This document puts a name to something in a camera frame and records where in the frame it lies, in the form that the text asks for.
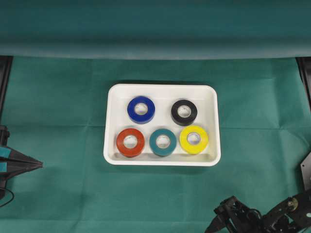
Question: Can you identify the red tape roll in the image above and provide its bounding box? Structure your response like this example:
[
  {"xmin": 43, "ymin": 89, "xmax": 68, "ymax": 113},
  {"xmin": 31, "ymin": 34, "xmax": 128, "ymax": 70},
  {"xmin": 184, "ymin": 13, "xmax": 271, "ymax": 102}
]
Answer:
[{"xmin": 116, "ymin": 128, "xmax": 145, "ymax": 158}]

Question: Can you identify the yellow tape roll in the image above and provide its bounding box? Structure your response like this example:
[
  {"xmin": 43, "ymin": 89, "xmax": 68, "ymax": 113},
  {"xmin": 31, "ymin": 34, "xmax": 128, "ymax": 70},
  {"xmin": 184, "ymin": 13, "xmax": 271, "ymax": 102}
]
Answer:
[{"xmin": 179, "ymin": 125, "xmax": 208, "ymax": 154}]

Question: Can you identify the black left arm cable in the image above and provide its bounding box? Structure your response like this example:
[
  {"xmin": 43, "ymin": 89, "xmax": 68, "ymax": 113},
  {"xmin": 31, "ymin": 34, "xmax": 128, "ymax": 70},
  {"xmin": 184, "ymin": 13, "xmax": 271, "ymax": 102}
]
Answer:
[{"xmin": 0, "ymin": 188, "xmax": 14, "ymax": 207}]

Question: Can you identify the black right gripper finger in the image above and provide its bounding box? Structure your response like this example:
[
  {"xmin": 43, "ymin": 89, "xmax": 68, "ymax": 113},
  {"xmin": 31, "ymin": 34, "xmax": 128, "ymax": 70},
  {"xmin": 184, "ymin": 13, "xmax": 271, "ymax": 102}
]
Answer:
[{"xmin": 205, "ymin": 215, "xmax": 227, "ymax": 233}]

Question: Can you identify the black tape roll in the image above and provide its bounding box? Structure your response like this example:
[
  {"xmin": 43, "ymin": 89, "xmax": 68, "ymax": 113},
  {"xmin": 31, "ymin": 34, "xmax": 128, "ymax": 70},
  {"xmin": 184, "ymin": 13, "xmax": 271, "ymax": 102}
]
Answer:
[{"xmin": 171, "ymin": 100, "xmax": 197, "ymax": 126}]

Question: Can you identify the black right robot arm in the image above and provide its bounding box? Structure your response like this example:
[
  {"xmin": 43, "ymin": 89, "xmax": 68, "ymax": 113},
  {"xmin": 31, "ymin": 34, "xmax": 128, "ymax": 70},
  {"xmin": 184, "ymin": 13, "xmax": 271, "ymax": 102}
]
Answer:
[{"xmin": 205, "ymin": 190, "xmax": 311, "ymax": 233}]

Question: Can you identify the black left frame rail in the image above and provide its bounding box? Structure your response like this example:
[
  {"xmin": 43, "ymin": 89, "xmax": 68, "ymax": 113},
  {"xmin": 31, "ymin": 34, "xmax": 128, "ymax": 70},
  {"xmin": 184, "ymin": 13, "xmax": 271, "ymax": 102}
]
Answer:
[{"xmin": 0, "ymin": 55, "xmax": 13, "ymax": 117}]

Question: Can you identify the green tape roll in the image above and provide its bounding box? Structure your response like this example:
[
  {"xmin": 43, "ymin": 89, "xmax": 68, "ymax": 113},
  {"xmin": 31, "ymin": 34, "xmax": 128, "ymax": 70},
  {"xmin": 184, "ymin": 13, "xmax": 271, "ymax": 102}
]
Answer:
[{"xmin": 149, "ymin": 129, "xmax": 177, "ymax": 157}]

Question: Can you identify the blue tape roll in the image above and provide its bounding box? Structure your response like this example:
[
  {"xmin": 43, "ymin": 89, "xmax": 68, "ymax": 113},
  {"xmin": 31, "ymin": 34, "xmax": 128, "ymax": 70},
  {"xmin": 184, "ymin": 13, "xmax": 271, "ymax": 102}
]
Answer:
[{"xmin": 127, "ymin": 96, "xmax": 155, "ymax": 124}]

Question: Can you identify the black frame rail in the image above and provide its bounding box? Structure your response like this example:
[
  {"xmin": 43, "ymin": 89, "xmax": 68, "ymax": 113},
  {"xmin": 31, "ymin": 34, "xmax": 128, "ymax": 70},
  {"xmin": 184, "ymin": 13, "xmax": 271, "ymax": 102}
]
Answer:
[
  {"xmin": 295, "ymin": 57, "xmax": 311, "ymax": 107},
  {"xmin": 0, "ymin": 55, "xmax": 13, "ymax": 117}
]

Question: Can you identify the green backdrop curtain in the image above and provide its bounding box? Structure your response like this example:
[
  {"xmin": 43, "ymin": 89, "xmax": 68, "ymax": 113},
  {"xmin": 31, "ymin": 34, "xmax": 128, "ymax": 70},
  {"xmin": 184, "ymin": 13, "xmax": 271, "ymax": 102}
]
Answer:
[{"xmin": 0, "ymin": 0, "xmax": 311, "ymax": 60}]

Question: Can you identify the white plastic tray case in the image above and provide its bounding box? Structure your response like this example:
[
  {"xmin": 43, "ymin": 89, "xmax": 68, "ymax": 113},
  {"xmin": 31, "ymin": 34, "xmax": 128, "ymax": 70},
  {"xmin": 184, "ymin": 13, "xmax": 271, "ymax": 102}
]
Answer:
[{"xmin": 103, "ymin": 84, "xmax": 221, "ymax": 166}]

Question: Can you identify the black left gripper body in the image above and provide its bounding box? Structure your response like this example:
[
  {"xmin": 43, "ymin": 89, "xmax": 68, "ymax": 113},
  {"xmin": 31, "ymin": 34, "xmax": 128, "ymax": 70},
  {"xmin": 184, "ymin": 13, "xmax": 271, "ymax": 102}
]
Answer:
[{"xmin": 0, "ymin": 124, "xmax": 10, "ymax": 195}]

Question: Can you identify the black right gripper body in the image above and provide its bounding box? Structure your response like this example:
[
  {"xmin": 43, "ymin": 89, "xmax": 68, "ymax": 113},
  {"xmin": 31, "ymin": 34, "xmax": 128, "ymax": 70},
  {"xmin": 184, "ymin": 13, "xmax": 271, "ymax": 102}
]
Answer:
[{"xmin": 214, "ymin": 196, "xmax": 267, "ymax": 233}]

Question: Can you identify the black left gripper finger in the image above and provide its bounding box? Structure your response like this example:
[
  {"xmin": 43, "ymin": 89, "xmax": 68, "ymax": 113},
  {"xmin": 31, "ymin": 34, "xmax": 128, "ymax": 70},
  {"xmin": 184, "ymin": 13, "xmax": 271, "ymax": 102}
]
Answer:
[
  {"xmin": 0, "ymin": 146, "xmax": 42, "ymax": 164},
  {"xmin": 0, "ymin": 163, "xmax": 43, "ymax": 179}
]

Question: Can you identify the black right frame rail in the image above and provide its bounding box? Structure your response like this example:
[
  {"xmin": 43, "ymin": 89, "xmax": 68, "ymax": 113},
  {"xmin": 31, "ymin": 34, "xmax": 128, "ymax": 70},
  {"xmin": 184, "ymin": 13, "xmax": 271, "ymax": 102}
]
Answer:
[{"xmin": 295, "ymin": 57, "xmax": 311, "ymax": 107}]

